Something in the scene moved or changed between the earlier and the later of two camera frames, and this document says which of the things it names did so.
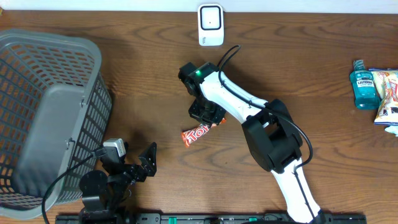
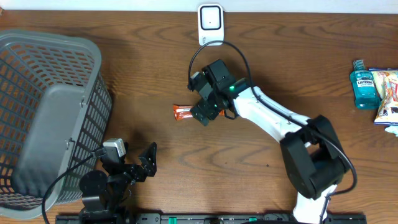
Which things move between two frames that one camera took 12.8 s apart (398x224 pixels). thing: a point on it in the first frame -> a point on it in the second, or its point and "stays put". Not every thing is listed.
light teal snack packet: (393, 129) stays put
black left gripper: (148, 168) stays put
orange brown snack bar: (192, 134) -> (183, 111)
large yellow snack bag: (386, 80) stays put
